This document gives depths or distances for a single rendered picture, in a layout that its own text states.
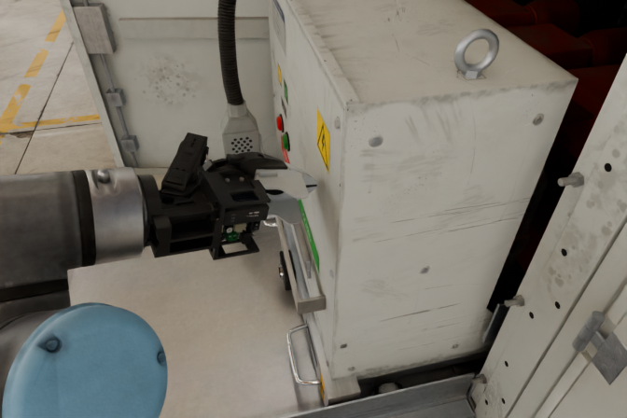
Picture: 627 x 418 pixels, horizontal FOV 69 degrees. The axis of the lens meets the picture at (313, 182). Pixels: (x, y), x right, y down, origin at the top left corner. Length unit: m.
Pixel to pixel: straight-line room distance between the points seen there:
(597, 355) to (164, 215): 0.42
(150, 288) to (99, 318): 0.69
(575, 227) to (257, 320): 0.58
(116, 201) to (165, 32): 0.67
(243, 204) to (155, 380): 0.20
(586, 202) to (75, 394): 0.44
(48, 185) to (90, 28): 0.69
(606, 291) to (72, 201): 0.48
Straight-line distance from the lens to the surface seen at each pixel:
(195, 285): 0.96
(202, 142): 0.56
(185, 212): 0.46
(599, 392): 0.53
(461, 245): 0.57
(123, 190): 0.44
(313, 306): 0.65
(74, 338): 0.29
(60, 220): 0.43
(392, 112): 0.41
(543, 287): 0.58
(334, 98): 0.42
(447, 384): 0.79
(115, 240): 0.44
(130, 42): 1.12
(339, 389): 0.73
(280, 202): 0.55
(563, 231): 0.53
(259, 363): 0.85
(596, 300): 0.52
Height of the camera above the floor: 1.58
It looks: 40 degrees down
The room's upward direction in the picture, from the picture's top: straight up
